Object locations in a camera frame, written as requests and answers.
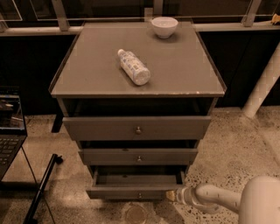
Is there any metal railing frame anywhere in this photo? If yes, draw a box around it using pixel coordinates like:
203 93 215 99
0 0 280 35

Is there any grey middle drawer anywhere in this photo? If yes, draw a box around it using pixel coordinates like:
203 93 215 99
79 148 198 165

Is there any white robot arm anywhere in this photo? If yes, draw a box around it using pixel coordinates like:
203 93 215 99
165 176 280 224

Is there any grey bottom drawer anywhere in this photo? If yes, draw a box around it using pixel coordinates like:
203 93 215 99
87 165 187 200

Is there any black metal stand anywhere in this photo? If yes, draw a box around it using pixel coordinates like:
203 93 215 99
23 154 63 224

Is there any grey drawer cabinet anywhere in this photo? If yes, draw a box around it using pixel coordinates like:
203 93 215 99
48 20 228 176

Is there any white diagonal pipe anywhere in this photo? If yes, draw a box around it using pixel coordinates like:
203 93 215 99
242 43 280 118

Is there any clear plastic water bottle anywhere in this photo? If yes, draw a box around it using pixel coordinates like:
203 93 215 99
117 49 151 86

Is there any black laptop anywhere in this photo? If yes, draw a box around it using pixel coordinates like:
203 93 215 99
0 86 27 180

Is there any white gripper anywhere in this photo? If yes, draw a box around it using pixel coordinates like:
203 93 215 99
165 187 193 206

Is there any grey top drawer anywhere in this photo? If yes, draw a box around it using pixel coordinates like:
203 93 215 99
63 116 211 141

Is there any grey drawer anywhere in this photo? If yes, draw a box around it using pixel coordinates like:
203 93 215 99
79 148 198 165
87 165 187 200
63 116 211 141

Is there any white ceramic bowl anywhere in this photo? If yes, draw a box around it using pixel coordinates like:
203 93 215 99
151 17 179 39

